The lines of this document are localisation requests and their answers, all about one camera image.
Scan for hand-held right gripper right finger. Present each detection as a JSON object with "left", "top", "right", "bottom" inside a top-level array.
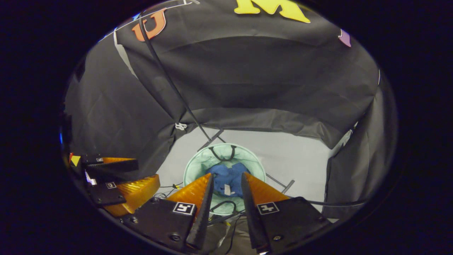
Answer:
[{"left": 241, "top": 172, "right": 332, "bottom": 254}]

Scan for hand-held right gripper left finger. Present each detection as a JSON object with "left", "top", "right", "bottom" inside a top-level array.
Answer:
[{"left": 121, "top": 172, "right": 215, "bottom": 251}]

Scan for blue corduroy shirt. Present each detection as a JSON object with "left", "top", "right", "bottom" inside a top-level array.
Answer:
[{"left": 205, "top": 162, "right": 252, "bottom": 198}]

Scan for mint green laundry hamper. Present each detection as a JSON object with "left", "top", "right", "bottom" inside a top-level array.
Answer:
[{"left": 183, "top": 143, "right": 266, "bottom": 217}]

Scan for black clothes rack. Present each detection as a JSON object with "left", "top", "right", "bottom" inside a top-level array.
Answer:
[{"left": 138, "top": 12, "right": 296, "bottom": 194}]

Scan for black backdrop cloth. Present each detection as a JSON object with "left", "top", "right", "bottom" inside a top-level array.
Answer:
[{"left": 62, "top": 0, "right": 398, "bottom": 220}]

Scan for thin black floor cables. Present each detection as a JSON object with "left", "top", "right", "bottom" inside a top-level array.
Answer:
[{"left": 156, "top": 181, "right": 184, "bottom": 199}]

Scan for long black cable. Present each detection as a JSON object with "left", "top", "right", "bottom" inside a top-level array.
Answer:
[{"left": 306, "top": 198, "right": 368, "bottom": 208}]

